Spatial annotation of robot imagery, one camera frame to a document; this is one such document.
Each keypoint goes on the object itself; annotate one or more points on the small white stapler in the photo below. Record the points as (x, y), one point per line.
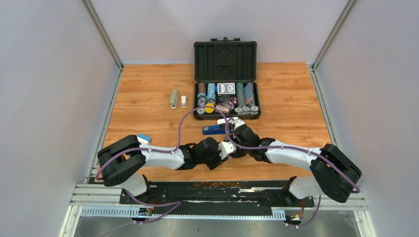
(184, 101)

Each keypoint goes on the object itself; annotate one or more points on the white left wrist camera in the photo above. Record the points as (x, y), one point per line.
(226, 150)

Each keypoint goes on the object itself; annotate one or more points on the white and blue staple box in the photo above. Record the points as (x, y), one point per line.
(143, 139)

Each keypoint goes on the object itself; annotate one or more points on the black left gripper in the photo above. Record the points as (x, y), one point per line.
(219, 161)

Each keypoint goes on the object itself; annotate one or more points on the blue stapler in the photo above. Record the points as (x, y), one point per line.
(217, 129)

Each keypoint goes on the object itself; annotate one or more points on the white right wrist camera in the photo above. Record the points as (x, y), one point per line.
(238, 123)

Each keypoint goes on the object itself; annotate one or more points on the black poker chip case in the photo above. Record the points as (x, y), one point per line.
(225, 61)

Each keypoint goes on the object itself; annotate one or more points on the yellow poker chip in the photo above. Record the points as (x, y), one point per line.
(209, 108)

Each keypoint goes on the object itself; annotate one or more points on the aluminium slotted rail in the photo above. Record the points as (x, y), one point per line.
(274, 214)

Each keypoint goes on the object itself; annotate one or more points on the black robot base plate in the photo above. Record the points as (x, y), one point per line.
(228, 197)

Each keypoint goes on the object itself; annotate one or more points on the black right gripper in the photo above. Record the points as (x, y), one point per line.
(237, 155)

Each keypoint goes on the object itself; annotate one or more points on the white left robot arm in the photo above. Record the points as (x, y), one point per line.
(121, 161)

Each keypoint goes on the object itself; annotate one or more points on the blue playing card deck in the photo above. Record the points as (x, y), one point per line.
(226, 89)

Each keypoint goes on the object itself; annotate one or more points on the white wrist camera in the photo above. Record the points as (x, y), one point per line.
(226, 150)
(238, 123)

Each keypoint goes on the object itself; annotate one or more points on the grey-green stapler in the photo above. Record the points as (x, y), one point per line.
(173, 99)

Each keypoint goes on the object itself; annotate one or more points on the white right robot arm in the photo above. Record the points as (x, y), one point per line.
(333, 173)

